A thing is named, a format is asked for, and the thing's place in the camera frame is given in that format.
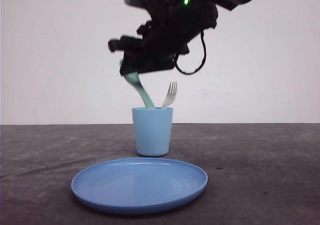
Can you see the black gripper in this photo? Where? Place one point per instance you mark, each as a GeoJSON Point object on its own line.
{"type": "Point", "coordinates": [164, 38]}

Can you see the mint green plastic spoon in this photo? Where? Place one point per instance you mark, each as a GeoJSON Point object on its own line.
{"type": "Point", "coordinates": [134, 80]}

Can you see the white plastic fork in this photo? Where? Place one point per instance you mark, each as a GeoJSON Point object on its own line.
{"type": "Point", "coordinates": [171, 95]}

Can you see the light blue plastic cup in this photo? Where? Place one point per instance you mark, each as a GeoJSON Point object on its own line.
{"type": "Point", "coordinates": [152, 130]}

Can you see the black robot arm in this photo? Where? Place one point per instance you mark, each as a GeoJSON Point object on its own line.
{"type": "Point", "coordinates": [157, 12]}

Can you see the blue plastic plate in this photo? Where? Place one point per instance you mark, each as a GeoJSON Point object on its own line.
{"type": "Point", "coordinates": [139, 185]}

